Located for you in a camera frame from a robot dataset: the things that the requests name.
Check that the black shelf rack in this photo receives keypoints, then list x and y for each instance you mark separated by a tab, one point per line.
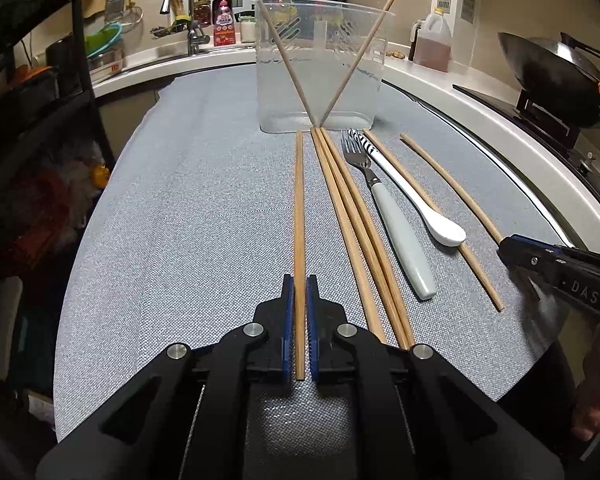
80	85

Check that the white jar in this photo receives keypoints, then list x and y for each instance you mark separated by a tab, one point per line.
247	29

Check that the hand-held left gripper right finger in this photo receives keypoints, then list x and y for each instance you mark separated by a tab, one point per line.
312	332

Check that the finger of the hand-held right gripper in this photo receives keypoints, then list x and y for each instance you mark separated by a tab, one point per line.
527	255

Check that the dark red jar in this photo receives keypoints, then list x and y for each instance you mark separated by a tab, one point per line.
203	12

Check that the chrome kitchen faucet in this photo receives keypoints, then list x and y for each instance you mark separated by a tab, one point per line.
192	35

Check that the black wok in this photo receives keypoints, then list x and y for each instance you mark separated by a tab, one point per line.
555	75

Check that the clear plastic container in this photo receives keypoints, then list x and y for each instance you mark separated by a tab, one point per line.
280	105

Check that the hanging metal strainer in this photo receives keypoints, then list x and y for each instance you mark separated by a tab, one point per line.
136	15

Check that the red label bottle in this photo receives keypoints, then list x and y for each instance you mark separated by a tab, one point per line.
224	22

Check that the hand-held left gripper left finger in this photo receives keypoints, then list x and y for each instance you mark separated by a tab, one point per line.
288	322

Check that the ginger pieces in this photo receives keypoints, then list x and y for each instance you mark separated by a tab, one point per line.
396	54

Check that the wooden chopstick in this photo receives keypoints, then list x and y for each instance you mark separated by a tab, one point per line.
450	185
365	45
275	40
346	240
480	275
300	210
360	240
373	240

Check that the plastic cooking oil jug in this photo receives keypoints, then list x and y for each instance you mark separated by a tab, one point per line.
432	45

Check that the grey fabric mat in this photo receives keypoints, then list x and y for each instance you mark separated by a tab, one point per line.
180	210

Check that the black glass stove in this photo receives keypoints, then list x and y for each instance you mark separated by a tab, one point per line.
595	170

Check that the green colander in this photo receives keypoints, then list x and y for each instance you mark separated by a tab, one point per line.
102	40

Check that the steel basin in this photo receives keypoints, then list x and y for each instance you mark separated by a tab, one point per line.
105	62

